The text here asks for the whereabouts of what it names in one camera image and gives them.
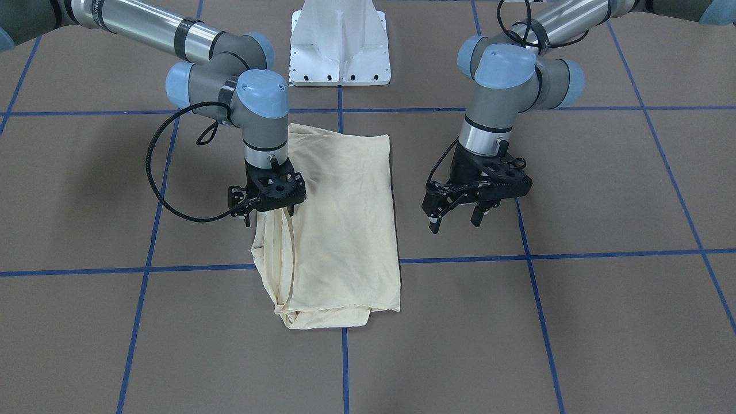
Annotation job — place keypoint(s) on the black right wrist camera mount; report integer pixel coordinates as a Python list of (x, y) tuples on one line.
[(273, 191)]

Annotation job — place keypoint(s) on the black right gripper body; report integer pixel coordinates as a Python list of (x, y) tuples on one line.
[(236, 196)]

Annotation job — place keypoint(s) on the white pedestal column base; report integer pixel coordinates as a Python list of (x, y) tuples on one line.
[(339, 43)]

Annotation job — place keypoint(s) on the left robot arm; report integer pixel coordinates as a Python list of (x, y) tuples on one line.
[(512, 76)]

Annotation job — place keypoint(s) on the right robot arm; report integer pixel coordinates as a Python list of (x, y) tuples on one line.
[(222, 76)]

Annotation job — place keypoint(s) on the beige long-sleeve printed shirt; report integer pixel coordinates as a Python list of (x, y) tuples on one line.
[(334, 262)]

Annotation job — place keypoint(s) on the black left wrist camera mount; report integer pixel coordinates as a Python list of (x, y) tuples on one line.
[(502, 177)]

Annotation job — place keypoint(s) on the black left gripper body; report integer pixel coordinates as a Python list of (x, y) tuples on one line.
[(462, 168)]

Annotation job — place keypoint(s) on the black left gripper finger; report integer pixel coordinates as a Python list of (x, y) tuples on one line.
[(436, 212), (481, 210)]

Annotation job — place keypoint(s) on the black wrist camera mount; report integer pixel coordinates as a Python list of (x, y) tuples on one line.
[(502, 177), (273, 191)]

